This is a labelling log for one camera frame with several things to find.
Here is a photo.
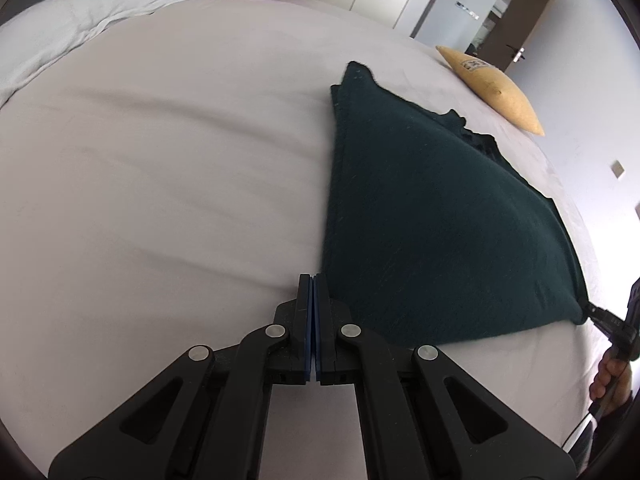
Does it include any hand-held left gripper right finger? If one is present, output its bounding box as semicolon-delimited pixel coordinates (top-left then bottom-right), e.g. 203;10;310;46
312;274;579;480

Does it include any person's right hand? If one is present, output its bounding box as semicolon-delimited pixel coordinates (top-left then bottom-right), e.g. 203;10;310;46
588;344;634;405

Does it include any dark green sweater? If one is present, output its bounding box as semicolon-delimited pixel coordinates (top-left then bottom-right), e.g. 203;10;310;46
319;61;592;349

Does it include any brown door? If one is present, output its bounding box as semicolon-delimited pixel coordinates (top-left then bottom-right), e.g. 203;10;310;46
479;0;566;74

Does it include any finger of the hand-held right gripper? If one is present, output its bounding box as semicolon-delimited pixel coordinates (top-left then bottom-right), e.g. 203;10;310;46
581;301;627;341

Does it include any bed with beige sheet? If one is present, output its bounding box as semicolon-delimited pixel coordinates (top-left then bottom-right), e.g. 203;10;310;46
0;0;608;480

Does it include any white pillow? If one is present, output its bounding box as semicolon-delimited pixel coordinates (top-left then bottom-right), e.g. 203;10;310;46
0;0;216;107

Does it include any person's right forearm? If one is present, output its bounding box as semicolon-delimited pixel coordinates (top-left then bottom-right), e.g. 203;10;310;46
585;385;638;468

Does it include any yellow pillow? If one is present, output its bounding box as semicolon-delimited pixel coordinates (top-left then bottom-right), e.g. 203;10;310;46
435;45;546;136

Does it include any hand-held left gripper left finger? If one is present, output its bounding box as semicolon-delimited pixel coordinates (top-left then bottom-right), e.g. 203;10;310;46
48;274;314;480

